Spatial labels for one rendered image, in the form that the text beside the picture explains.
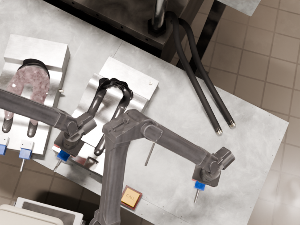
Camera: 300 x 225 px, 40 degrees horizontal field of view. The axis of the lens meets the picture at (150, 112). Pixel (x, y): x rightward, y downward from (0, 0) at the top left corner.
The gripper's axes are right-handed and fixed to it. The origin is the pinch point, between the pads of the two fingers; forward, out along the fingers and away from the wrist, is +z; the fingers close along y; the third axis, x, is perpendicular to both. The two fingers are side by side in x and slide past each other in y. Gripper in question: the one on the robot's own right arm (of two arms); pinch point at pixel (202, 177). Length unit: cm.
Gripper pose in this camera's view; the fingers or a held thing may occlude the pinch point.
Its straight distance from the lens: 168.9
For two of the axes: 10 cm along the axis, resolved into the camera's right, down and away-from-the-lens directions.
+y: -9.5, -3.0, 0.2
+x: -3.0, 9.1, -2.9
